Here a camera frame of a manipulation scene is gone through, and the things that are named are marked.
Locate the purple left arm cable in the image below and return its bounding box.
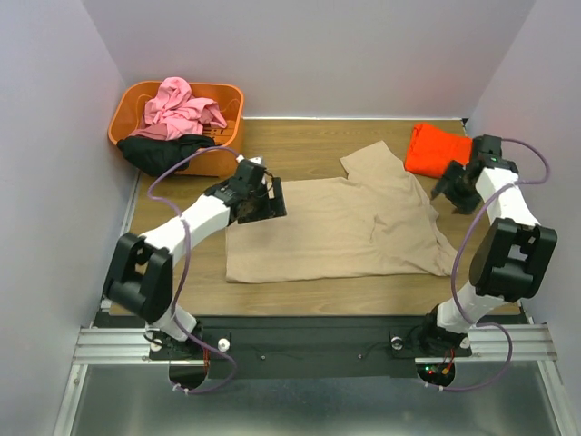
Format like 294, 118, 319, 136
147, 145, 239, 395

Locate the beige t shirt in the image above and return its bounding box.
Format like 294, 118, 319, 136
226, 141, 457, 283

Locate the orange plastic basket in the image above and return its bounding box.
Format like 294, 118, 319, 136
108, 80, 245, 177

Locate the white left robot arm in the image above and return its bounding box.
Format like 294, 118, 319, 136
103, 177, 287, 359

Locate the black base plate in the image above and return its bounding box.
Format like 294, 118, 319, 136
93, 311, 530, 381

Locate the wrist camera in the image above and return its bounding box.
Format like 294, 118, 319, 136
469, 134, 502, 164
229, 156, 268, 196

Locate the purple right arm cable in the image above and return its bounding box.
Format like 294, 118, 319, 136
424, 137, 553, 392

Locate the white round knob left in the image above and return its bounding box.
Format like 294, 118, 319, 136
218, 338, 231, 352

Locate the black t shirt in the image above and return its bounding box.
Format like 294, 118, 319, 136
117, 134, 215, 177

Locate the folded orange t shirt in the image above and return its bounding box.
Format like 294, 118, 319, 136
404, 123, 472, 178

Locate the silver round knob right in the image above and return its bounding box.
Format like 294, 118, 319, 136
390, 336, 405, 352

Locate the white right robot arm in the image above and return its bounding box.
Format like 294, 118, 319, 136
418, 158, 557, 354

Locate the pink t shirt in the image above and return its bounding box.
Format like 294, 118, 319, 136
130, 77, 227, 141

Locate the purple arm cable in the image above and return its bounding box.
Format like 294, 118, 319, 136
424, 137, 553, 392
147, 145, 239, 395

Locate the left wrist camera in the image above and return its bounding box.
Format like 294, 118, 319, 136
229, 156, 268, 196

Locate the aluminium rail frame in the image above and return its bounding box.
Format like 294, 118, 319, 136
53, 172, 566, 436

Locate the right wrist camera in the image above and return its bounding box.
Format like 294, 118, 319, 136
469, 134, 502, 164

